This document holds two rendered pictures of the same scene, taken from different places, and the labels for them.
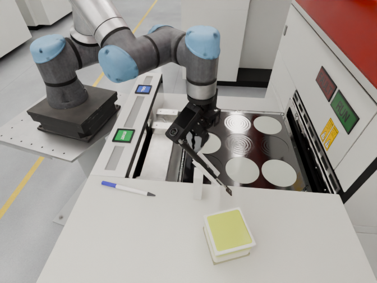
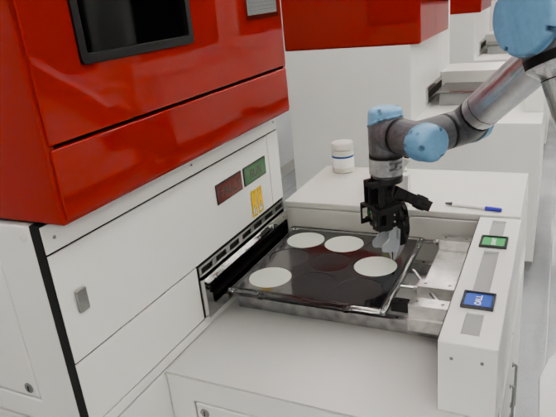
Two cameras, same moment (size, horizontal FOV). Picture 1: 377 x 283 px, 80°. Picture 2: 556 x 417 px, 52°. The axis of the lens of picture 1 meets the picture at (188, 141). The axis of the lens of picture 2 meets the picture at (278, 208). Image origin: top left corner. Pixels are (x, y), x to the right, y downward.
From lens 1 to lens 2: 1.71 m
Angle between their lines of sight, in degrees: 112
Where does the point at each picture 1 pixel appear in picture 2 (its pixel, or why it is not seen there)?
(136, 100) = (491, 288)
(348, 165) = (275, 183)
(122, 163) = (486, 224)
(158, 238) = (442, 192)
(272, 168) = (309, 242)
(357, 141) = (270, 165)
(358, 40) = (264, 106)
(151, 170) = (455, 259)
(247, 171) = (339, 242)
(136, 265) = (457, 186)
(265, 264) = not seen: hidden behind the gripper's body
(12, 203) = not seen: outside the picture
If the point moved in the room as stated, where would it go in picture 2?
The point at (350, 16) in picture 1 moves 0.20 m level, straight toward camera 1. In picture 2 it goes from (250, 101) to (317, 87)
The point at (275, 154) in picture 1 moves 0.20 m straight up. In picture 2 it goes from (293, 251) to (285, 176)
